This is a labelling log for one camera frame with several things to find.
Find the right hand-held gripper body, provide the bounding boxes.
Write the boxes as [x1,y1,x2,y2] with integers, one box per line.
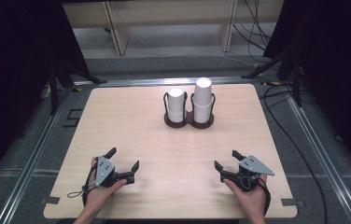
[219,154,275,191]

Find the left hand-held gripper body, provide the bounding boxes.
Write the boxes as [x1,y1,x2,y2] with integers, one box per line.
[94,156,135,188]

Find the dark brown double cup holder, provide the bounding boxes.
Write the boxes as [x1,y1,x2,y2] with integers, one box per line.
[162,91,216,130]

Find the white paper cup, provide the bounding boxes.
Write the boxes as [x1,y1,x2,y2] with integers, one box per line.
[167,88,187,111]

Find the person's left hand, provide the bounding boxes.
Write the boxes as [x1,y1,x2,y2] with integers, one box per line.
[84,157,128,209]

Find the person's right hand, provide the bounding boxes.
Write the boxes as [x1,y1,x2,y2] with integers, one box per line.
[223,175,269,218]

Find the tall stack of white cups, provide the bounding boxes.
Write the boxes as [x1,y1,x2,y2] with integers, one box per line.
[191,77,214,124]

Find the black metal stand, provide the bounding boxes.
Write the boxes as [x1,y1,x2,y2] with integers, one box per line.
[241,46,302,108]
[47,58,108,116]

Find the black curtain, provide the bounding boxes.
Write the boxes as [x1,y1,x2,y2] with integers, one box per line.
[0,0,88,190]
[262,0,351,176]

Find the light wooden shelf unit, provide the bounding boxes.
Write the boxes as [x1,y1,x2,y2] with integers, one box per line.
[62,0,285,57]

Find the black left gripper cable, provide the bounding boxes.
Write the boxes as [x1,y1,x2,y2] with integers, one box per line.
[81,163,99,207]

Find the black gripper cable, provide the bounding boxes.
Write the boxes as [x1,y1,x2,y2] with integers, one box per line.
[257,176,272,216]
[81,163,99,207]

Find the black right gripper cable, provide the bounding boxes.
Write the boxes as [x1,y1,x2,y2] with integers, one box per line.
[257,176,272,216]

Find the grey gripper strap loop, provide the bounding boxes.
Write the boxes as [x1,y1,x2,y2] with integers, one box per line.
[67,189,86,199]

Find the black floor cable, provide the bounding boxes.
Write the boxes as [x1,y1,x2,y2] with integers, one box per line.
[258,83,330,224]

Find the silver metal floor rail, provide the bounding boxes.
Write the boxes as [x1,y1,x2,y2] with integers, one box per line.
[285,92,351,224]
[0,88,73,224]

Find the white floor cable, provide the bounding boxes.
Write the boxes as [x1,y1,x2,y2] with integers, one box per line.
[191,53,256,68]

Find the bundle of black cables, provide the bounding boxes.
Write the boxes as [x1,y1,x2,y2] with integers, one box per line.
[232,0,274,63]

